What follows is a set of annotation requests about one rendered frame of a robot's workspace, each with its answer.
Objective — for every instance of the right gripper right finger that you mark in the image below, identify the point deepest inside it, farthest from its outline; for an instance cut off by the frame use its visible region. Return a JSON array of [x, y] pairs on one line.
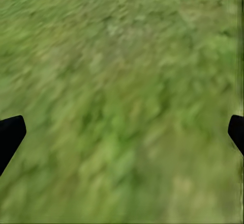
[[236, 131]]

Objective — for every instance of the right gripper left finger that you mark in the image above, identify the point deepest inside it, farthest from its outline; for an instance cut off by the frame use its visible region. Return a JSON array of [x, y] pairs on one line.
[[12, 133]]

